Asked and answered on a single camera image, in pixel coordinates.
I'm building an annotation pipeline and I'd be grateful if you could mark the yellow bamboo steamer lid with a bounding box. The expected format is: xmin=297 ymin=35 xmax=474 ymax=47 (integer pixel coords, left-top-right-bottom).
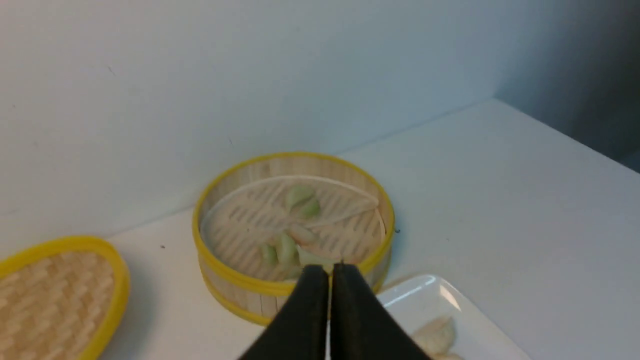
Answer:
xmin=0 ymin=235 xmax=131 ymax=360

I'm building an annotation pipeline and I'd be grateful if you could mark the pale green dumpling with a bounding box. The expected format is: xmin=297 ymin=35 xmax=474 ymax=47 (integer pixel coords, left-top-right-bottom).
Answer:
xmin=275 ymin=232 xmax=298 ymax=266

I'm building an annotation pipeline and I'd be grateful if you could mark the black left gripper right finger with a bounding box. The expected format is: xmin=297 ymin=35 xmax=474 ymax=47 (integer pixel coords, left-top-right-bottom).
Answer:
xmin=330 ymin=263 xmax=429 ymax=360

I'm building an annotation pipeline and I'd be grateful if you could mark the yellow bamboo steamer basket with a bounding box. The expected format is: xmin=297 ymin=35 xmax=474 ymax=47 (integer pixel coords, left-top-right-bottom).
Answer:
xmin=191 ymin=152 xmax=395 ymax=325

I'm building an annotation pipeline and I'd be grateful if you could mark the white steamer liner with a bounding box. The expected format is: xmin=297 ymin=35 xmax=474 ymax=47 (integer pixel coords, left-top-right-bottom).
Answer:
xmin=198 ymin=175 xmax=386 ymax=281

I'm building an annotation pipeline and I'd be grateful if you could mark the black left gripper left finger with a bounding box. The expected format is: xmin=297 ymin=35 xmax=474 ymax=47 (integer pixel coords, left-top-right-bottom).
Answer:
xmin=240 ymin=265 xmax=329 ymax=360

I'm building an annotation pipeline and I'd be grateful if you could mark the white square plate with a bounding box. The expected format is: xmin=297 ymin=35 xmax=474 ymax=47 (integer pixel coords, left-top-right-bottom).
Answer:
xmin=377 ymin=275 xmax=530 ymax=360

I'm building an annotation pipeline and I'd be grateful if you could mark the green dumpling in steamer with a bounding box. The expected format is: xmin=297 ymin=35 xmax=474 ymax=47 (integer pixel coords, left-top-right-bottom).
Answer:
xmin=259 ymin=243 xmax=279 ymax=267

